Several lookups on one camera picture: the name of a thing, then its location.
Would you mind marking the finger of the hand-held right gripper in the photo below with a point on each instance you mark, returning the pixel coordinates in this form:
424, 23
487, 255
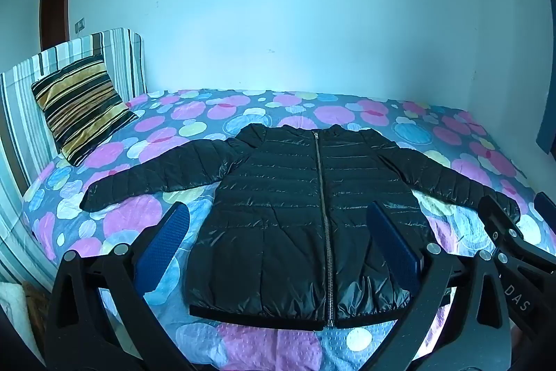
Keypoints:
546, 208
499, 216

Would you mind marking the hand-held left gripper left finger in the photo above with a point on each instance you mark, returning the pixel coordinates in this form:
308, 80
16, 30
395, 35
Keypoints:
167, 240

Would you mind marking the striped padded headboard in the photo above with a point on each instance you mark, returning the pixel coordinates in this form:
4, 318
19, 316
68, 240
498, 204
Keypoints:
26, 127

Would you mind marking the wall switch plate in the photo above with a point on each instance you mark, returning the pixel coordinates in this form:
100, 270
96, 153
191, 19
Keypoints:
80, 24

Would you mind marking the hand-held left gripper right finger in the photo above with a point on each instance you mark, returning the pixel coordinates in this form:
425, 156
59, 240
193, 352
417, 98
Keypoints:
393, 245

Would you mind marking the brown wooden door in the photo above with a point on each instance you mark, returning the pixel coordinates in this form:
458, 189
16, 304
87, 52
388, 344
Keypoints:
54, 1

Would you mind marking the black puffer jacket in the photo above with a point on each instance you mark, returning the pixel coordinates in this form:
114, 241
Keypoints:
299, 223

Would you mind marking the white fluffy cloth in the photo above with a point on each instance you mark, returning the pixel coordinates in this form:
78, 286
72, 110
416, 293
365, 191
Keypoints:
13, 306

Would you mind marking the striped yellow black pillow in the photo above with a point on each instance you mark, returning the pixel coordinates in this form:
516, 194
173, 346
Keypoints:
82, 106

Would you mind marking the dark blue curtain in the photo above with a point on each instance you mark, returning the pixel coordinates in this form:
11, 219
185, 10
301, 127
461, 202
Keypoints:
548, 127

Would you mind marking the bed with dotted sheet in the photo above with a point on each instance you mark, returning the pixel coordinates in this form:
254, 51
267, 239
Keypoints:
260, 110

